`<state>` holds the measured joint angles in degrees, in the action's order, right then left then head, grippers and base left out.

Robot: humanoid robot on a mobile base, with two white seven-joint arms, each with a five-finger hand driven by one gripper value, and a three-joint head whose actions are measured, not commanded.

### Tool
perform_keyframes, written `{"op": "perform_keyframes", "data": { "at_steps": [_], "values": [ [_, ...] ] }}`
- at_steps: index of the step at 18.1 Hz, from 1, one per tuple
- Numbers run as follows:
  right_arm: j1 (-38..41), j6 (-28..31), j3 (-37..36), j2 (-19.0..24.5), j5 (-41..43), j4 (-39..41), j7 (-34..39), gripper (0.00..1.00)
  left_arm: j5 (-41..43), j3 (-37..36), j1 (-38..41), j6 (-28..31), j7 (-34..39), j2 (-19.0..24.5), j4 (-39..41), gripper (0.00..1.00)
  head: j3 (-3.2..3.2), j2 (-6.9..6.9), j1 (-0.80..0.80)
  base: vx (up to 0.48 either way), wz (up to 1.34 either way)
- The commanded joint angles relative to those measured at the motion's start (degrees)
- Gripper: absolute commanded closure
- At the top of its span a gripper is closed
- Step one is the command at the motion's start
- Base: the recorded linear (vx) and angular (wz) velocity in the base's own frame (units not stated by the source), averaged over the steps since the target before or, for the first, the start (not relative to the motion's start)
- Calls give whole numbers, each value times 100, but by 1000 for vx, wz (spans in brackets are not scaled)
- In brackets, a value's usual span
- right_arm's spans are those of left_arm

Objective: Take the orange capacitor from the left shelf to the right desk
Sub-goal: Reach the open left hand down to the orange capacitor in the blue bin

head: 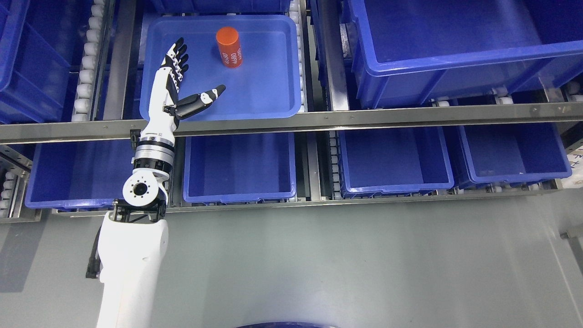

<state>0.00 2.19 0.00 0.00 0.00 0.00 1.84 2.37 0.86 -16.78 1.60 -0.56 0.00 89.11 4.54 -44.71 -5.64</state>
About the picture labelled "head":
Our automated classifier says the blue bin lower middle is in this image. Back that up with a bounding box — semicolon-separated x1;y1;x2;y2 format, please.
183;133;297;204

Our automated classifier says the blue bin lower left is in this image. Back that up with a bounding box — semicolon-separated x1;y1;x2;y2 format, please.
25;139;134;210

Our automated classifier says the metal shelf rail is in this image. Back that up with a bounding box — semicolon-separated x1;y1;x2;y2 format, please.
0;102;583;144

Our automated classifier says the shallow blue tray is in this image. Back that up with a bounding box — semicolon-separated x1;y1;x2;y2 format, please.
140;15;301;121

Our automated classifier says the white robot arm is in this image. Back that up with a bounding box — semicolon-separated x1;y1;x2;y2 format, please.
86;128;175;328

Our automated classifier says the blue bin upper left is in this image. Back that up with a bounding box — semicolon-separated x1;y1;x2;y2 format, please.
0;0;76;124

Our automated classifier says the blue bin lower centre right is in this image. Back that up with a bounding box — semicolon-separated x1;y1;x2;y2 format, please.
338;127;455;199

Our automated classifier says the white roller track left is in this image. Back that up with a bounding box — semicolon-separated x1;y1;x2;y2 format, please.
71;0;106;122

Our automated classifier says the blue bin lower far right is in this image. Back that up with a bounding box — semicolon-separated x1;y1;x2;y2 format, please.
444;123;572;189

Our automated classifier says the large blue bin upper right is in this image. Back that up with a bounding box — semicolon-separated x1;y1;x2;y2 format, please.
343;0;583;108

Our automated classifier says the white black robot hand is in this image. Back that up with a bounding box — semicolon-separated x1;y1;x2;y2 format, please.
142;38;226;138

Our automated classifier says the orange cylindrical capacitor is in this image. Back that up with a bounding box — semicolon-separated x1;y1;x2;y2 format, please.
216;26;242;68

